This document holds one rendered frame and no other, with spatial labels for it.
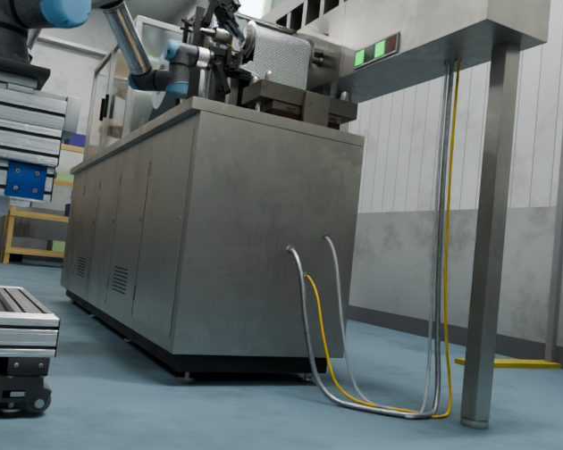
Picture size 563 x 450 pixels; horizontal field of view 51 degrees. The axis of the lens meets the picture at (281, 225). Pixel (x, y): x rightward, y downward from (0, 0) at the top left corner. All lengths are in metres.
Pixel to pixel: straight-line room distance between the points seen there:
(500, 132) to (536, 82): 2.17
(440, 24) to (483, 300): 0.84
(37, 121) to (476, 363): 1.36
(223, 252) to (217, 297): 0.15
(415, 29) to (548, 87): 2.03
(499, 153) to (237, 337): 0.99
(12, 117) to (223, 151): 0.66
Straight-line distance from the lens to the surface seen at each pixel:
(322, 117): 2.15
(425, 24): 2.02
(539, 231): 3.78
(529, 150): 3.94
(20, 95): 1.60
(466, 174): 4.24
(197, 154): 1.88
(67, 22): 1.58
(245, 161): 1.94
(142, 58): 2.16
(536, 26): 1.97
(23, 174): 1.61
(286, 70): 2.37
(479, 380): 1.86
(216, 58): 2.24
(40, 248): 8.98
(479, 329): 1.84
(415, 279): 4.45
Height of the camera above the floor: 0.41
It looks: 4 degrees up
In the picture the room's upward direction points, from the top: 6 degrees clockwise
